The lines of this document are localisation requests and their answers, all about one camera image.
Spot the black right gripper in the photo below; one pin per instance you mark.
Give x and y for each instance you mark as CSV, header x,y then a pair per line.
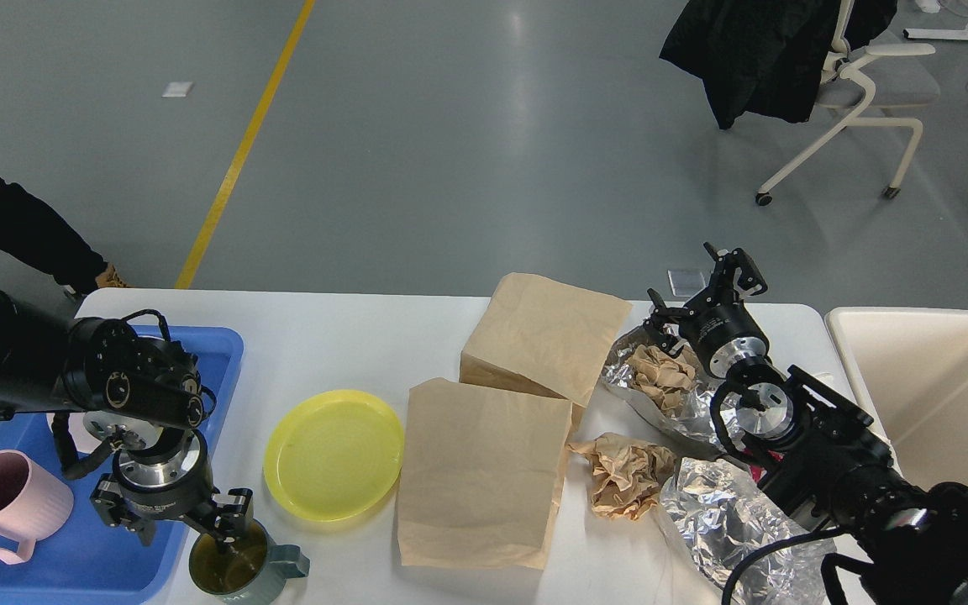
x,y
724,334

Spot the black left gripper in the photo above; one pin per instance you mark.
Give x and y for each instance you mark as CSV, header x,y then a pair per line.
x,y
172,480

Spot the pink ribbed mug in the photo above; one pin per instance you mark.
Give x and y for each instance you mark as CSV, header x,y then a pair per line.
x,y
34,504

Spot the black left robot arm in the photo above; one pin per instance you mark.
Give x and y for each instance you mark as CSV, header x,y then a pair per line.
x,y
135,401

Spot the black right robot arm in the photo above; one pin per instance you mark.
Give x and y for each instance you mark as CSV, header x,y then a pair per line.
x,y
817,451

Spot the crumpled paper in foil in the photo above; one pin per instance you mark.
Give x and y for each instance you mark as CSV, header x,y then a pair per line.
x,y
667,382

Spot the blue plastic tray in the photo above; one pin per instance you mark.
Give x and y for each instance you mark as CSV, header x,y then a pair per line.
x,y
86,562

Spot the pink plate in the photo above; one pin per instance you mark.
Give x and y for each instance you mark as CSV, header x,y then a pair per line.
x,y
87,430

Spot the green grey mug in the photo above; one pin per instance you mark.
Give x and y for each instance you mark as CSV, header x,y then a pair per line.
x,y
251,570

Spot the upper aluminium foil sheet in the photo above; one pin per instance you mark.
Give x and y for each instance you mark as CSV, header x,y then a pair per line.
x,y
693,432

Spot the aluminium foil sheet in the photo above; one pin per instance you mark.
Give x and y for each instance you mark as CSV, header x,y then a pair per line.
x,y
693,432
717,516

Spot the rear brown paper bag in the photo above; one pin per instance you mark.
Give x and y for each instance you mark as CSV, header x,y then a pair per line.
x,y
544,338

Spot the brown paper bag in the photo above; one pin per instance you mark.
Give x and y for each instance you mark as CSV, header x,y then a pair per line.
x,y
544,338
482,476

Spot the yellow plate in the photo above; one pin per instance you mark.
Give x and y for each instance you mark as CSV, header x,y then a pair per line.
x,y
334,456

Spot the crumpled brown paper ball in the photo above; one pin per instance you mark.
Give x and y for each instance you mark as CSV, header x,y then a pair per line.
x,y
627,474

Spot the lower aluminium foil sheet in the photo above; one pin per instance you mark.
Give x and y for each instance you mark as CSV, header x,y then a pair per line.
x,y
717,516

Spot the black jacket on chair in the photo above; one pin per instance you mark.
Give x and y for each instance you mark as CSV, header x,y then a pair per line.
x,y
763,57

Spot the white plastic bin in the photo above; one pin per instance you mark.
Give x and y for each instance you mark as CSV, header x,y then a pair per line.
x,y
910,366

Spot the white office chair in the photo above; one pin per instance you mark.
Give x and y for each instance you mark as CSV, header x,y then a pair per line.
x,y
862,91

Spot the front brown paper bag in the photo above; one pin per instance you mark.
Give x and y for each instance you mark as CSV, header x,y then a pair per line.
x,y
482,476

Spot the person in black clothes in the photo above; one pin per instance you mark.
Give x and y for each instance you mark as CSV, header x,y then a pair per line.
x,y
34,233

